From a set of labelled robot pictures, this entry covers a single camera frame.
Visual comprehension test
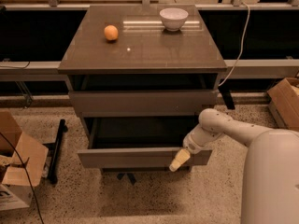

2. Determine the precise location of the black cable left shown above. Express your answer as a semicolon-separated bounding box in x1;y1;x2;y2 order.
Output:
0;132;45;224

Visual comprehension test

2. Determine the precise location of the grey drawer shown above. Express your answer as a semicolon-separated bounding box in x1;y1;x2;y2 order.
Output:
69;90;218;118
78;116;198;171

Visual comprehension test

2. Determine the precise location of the black metal stand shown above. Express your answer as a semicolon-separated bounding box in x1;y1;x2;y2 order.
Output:
45;119;68;185

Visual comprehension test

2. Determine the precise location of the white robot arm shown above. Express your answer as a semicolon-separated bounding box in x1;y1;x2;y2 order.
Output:
169;108;299;224

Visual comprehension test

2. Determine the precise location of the white cable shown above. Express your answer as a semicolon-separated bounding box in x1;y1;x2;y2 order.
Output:
218;2;251;88

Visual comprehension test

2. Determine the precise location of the open cardboard box left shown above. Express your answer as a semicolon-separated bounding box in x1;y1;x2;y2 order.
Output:
0;110;49;211

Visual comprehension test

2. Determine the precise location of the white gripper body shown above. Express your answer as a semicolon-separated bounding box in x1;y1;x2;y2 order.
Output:
183;124;222;154

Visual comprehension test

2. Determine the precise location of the grey drawer cabinet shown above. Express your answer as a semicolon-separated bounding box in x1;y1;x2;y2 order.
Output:
57;4;228;174

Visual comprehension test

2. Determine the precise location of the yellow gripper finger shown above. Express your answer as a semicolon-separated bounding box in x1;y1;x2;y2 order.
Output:
169;148;191;172

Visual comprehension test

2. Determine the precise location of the orange fruit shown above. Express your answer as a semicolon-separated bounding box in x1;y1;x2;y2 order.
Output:
104;25;119;41

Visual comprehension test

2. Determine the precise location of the white ceramic bowl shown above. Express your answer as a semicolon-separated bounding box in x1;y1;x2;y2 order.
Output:
160;7;189;31

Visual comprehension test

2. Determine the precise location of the cardboard box right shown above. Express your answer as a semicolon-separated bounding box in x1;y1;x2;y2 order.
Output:
267;77;299;132

